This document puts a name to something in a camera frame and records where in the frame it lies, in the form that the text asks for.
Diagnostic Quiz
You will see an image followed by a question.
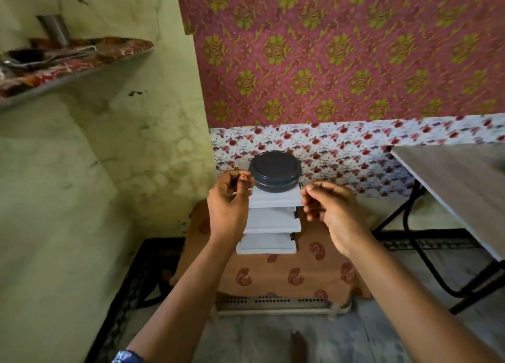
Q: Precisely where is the shelf with patterned cover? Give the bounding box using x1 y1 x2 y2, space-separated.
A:
0 37 155 109

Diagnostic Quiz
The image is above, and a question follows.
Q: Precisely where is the white plastic stool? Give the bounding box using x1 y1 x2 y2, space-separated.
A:
211 292 352 321

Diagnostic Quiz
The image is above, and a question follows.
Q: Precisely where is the steel tumbler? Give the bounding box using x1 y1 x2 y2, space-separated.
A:
35 14 72 47

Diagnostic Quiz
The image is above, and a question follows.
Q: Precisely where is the person's right forearm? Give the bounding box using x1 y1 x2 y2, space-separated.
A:
342 231 504 363

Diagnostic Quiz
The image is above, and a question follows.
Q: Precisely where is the wooden table top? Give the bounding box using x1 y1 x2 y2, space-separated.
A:
390 142 505 262

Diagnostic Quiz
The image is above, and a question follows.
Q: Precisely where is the orange paisley cloth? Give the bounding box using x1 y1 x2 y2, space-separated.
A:
170 199 374 302

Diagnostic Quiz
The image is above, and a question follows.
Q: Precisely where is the pink patterned curtain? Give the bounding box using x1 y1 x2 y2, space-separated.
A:
174 0 505 130

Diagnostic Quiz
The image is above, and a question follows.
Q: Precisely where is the white floral cloth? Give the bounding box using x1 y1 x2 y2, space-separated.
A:
210 113 505 200

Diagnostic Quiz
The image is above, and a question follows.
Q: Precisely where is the person's foot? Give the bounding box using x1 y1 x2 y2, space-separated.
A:
290 331 309 363

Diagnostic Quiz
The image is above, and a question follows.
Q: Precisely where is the person's left forearm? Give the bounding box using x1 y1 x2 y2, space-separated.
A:
125 236 238 363

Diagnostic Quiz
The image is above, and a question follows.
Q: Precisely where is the person's right hand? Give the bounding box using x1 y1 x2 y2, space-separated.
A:
301 181 374 257

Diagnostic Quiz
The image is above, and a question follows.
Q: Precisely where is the black patterned floor mat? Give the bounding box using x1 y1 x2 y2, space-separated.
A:
84 228 480 363

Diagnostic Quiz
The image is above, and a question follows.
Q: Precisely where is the dark grey round tin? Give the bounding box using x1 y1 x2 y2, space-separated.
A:
248 150 303 194

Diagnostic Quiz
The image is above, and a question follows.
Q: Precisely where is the black metal table frame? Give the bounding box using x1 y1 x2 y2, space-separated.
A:
372 179 505 316

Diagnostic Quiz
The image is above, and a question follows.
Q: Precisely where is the person's left hand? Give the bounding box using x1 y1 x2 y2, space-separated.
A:
207 170 255 249

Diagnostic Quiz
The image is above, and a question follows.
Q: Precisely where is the blue sleeve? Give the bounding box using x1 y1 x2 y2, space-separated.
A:
112 349 145 363

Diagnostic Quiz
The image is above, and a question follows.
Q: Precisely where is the white box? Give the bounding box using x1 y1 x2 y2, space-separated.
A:
243 207 303 235
248 183 305 209
236 232 298 255

